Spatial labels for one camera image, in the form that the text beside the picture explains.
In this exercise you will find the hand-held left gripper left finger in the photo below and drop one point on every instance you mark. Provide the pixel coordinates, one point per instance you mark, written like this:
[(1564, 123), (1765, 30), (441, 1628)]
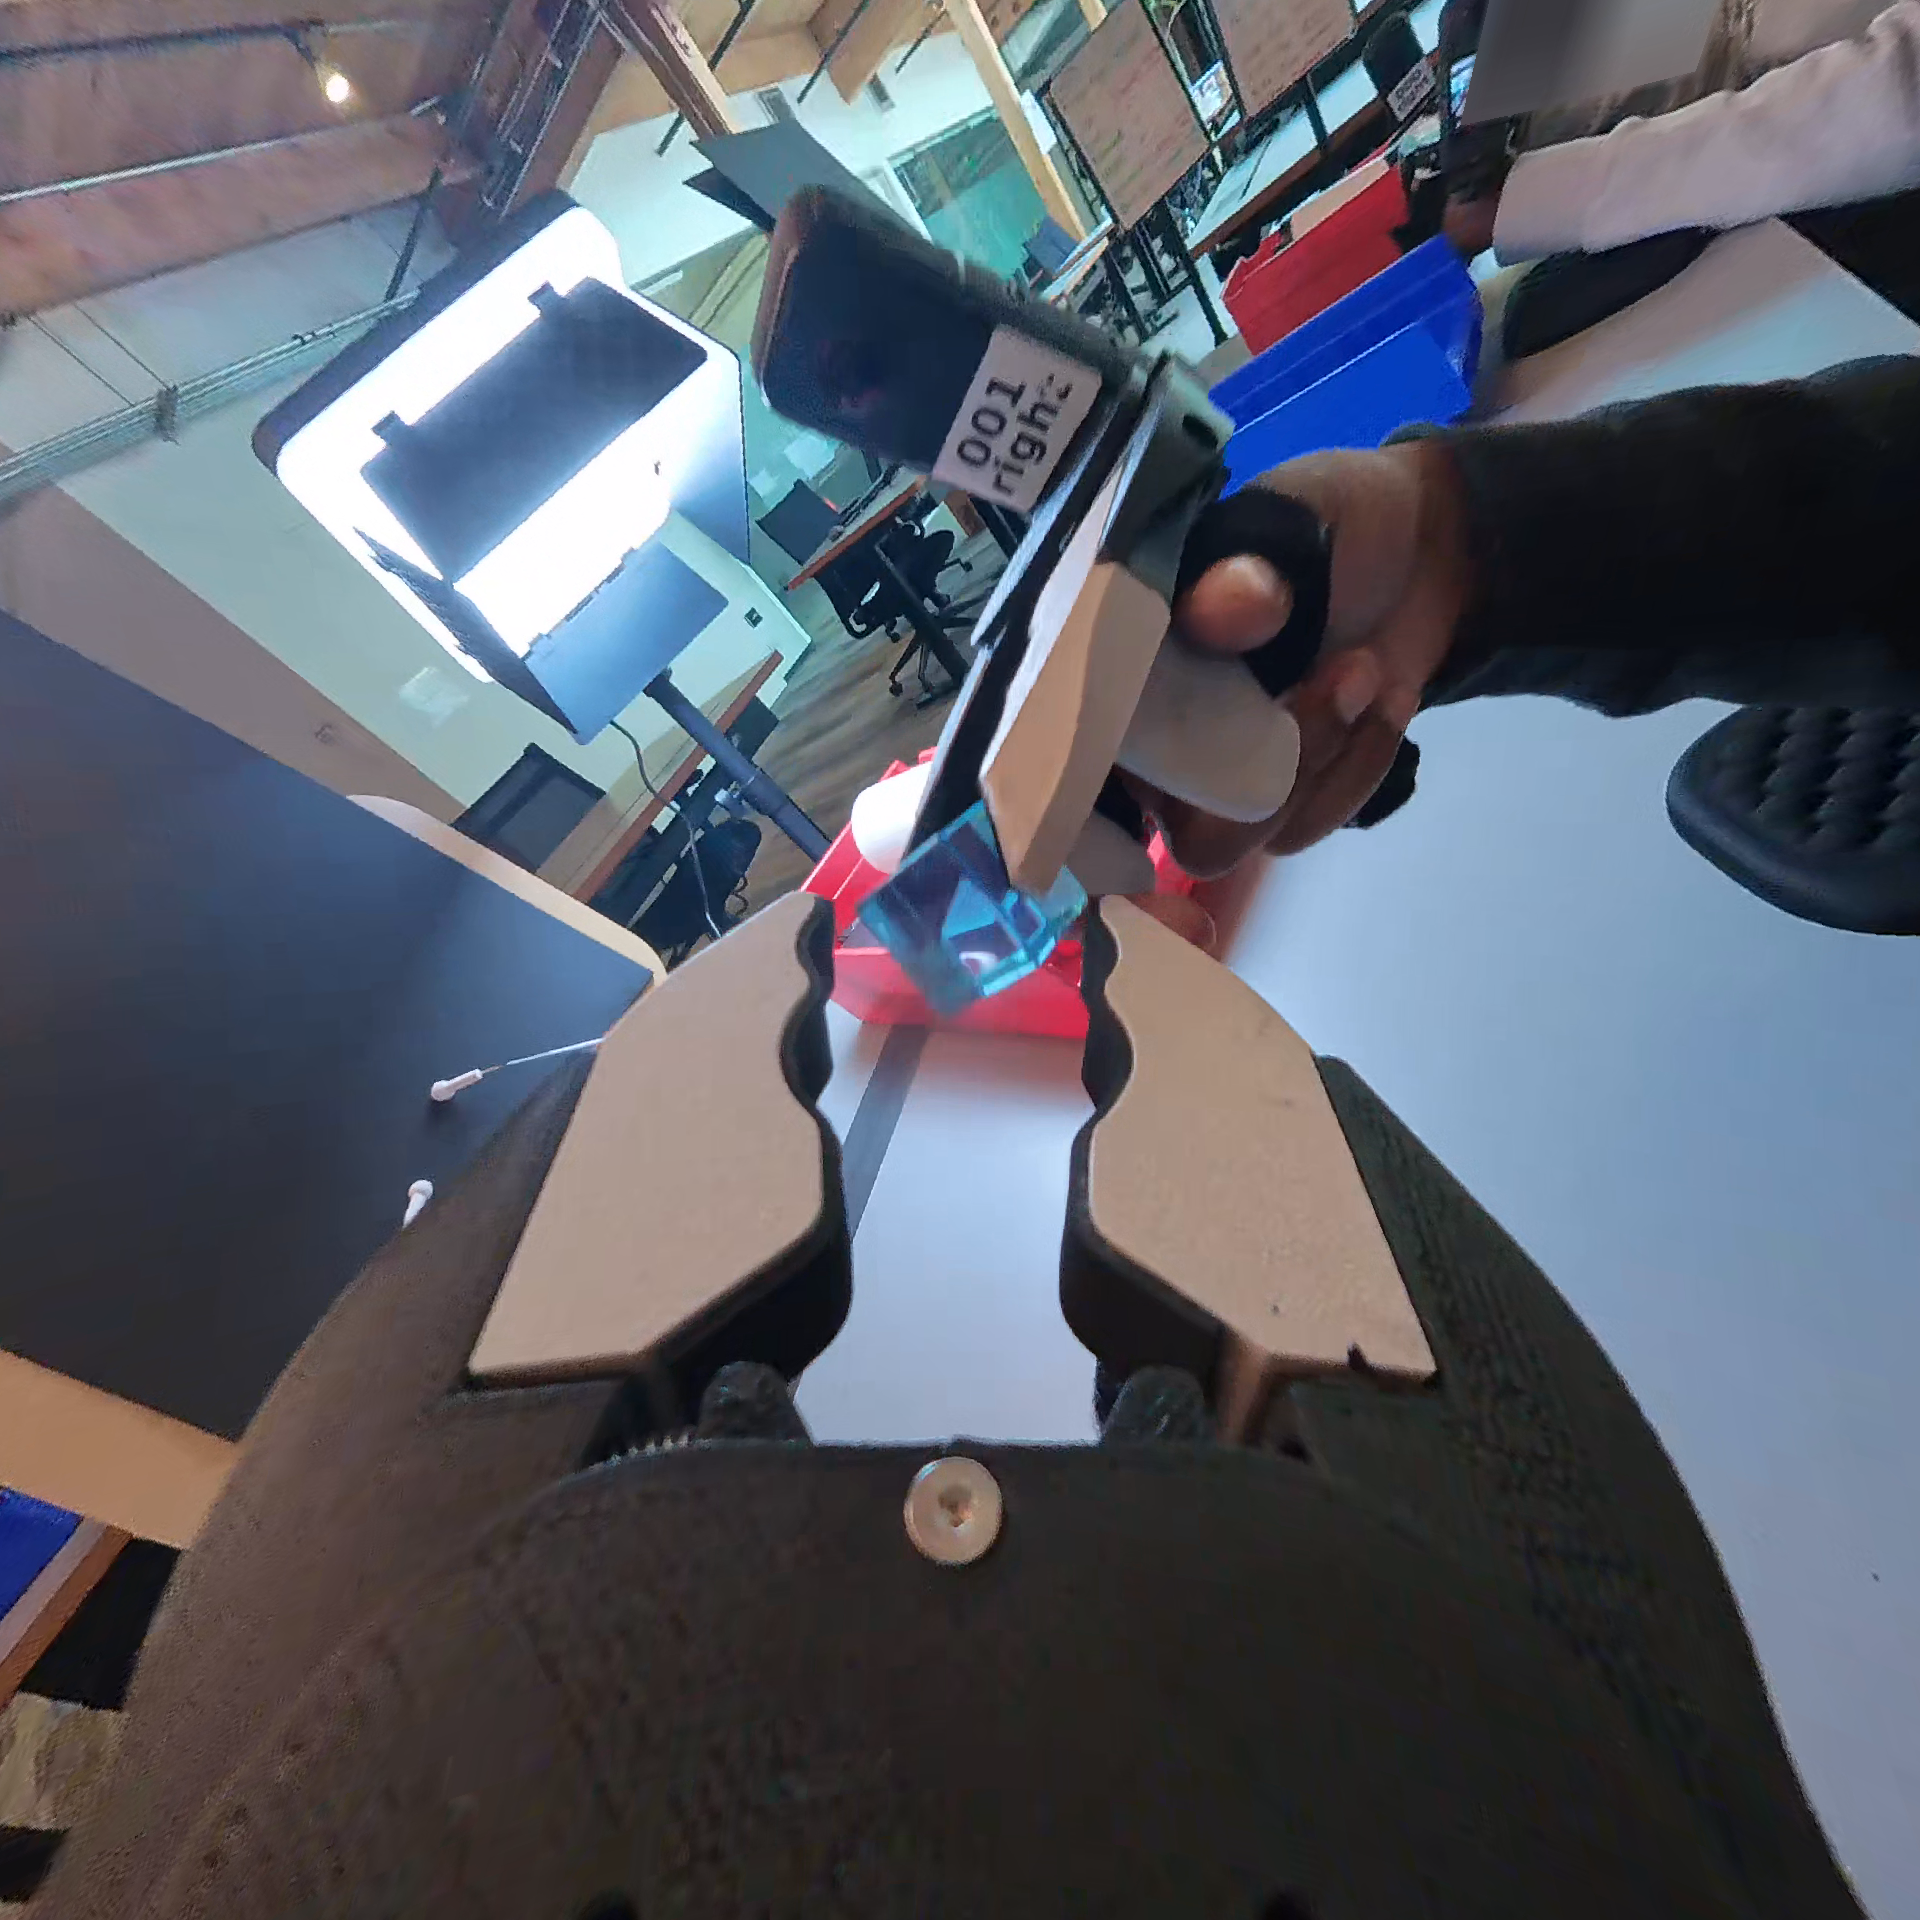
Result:
[(674, 1170)]

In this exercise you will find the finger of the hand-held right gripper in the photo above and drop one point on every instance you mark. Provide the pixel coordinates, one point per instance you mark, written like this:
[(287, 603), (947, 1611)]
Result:
[(1064, 721), (960, 750)]

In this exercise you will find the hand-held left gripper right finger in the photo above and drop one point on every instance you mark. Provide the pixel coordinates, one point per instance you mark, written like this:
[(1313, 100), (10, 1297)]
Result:
[(1228, 1184)]

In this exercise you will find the blue transparent cube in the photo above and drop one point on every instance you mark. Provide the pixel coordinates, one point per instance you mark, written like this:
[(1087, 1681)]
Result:
[(944, 930)]

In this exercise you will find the red plastic bin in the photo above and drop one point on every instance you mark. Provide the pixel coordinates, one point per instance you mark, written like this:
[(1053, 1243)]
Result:
[(1303, 268), (1048, 1008)]

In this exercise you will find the blue plastic bin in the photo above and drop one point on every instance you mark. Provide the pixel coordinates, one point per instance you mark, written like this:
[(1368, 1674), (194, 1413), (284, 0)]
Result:
[(1408, 300), (30, 1543), (1321, 404)]

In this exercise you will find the person's right hand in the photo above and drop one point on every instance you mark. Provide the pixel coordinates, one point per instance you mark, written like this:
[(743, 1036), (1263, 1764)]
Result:
[(1395, 601)]

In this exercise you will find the white bottle black cap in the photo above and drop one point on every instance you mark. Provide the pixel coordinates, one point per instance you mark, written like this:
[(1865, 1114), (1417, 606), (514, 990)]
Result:
[(884, 818)]

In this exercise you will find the black flag panel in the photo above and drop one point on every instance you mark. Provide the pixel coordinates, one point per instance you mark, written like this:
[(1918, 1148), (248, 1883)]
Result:
[(824, 194)]

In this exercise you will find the black office chair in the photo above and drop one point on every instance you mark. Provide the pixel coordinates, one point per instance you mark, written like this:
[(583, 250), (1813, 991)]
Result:
[(901, 577)]

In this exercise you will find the black light stand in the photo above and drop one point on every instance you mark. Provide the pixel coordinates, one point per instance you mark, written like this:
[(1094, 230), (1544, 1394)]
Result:
[(735, 763)]

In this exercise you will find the rolling whiteboard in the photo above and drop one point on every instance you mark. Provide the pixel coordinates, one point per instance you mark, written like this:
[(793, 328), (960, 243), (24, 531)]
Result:
[(1274, 44), (1124, 103)]

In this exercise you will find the studio light panel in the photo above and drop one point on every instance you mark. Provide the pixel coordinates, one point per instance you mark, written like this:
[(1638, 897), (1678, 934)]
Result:
[(517, 563)]

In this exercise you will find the black wood-framed board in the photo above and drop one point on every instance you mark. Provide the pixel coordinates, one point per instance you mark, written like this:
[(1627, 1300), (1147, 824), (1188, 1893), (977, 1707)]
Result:
[(223, 976)]

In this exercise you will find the ceiling spot light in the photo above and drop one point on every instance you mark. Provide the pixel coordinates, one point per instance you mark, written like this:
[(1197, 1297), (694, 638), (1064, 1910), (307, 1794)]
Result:
[(335, 87)]

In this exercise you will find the black padded chair armrest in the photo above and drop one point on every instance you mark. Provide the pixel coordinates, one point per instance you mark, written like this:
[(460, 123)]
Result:
[(1814, 808), (1575, 307)]

